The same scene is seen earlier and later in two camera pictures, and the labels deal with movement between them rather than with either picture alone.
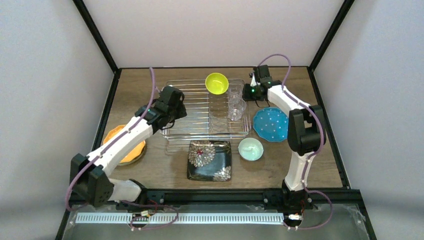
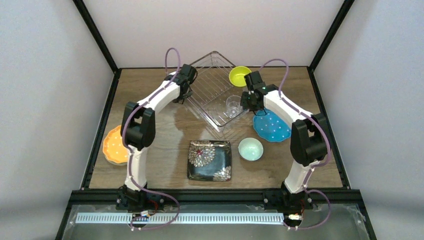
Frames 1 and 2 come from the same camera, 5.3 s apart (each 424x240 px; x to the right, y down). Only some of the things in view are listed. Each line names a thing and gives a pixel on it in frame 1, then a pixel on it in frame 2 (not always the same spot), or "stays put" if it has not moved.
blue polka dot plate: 271,124 stays put
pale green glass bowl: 251,149 stays put
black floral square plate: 209,161 stays put
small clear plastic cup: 236,107 stays put
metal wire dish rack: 210,116 → 214,96
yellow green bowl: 216,83 → 236,75
